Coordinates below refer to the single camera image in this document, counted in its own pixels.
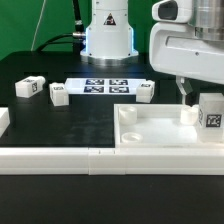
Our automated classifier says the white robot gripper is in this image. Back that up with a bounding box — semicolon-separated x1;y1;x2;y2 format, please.
149;0;224;106

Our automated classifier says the white square table top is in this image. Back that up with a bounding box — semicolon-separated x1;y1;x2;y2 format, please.
114;104;224;148

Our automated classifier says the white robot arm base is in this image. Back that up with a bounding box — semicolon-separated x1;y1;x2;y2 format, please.
80;0;139;66

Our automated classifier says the white left fence piece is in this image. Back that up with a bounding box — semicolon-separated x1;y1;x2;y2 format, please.
0;107;10;137

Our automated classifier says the white apriltag base plate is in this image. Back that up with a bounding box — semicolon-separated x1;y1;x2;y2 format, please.
65;78;144;95

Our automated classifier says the black cable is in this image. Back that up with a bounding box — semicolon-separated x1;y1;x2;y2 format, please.
35;0;88;53

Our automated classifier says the white front fence wall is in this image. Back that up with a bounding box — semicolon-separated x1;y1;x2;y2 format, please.
0;148;224;175

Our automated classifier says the white thin cable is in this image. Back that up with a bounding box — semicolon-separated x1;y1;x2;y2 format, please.
30;0;48;52

